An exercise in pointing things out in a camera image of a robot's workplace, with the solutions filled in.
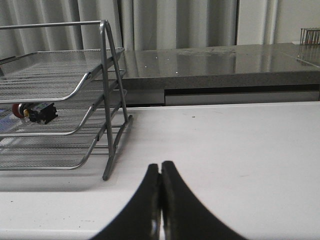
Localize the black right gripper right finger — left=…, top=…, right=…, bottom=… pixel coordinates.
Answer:
left=161, top=161, right=245, bottom=240

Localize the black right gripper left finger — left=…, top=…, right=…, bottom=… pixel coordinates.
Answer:
left=92, top=163, right=162, bottom=240

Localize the grey stone counter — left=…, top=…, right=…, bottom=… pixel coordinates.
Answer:
left=119, top=43, right=320, bottom=107

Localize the red emergency stop button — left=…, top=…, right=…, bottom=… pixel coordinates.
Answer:
left=11, top=102, right=58, bottom=125

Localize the silver wire rack frame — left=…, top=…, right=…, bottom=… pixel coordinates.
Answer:
left=0, top=20, right=132, bottom=180

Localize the silver mesh tray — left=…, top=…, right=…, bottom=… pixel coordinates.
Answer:
left=0, top=87, right=106, bottom=138
left=0, top=48, right=126, bottom=104
left=0, top=124, right=126, bottom=171

